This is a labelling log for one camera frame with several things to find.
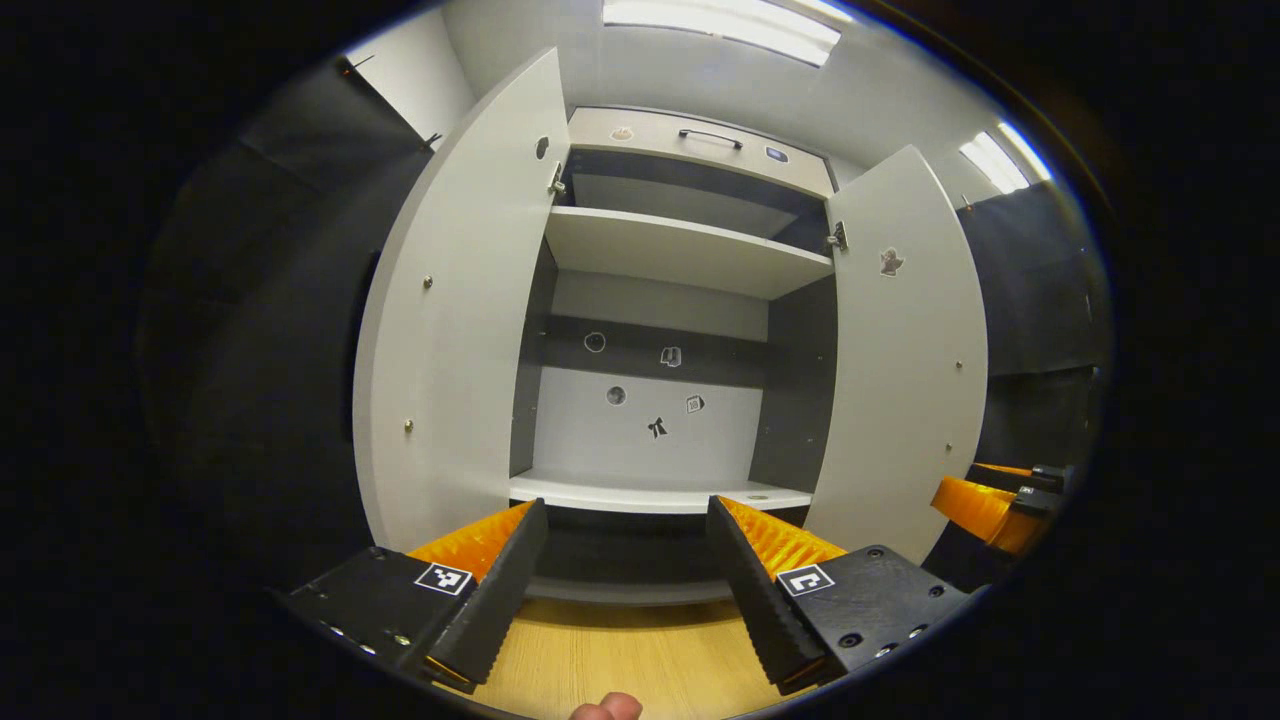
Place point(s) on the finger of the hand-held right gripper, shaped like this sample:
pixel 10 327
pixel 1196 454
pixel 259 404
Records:
pixel 1045 475
pixel 975 510

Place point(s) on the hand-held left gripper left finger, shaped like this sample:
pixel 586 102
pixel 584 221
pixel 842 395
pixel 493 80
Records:
pixel 500 600

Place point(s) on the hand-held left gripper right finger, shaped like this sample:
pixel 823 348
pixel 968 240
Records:
pixel 760 600

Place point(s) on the beige shoe cabinet door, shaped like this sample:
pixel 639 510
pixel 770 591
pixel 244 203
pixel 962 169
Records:
pixel 460 350
pixel 900 400

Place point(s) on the beige double-door shoe cabinet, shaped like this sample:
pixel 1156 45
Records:
pixel 800 400

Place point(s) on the white cabinet shelf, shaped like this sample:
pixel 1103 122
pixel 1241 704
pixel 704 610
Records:
pixel 620 490
pixel 680 250

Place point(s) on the metal door hinge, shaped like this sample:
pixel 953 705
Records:
pixel 838 236
pixel 557 180

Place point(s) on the black backdrop cloth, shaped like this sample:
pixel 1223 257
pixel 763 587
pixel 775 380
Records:
pixel 1040 300
pixel 260 350

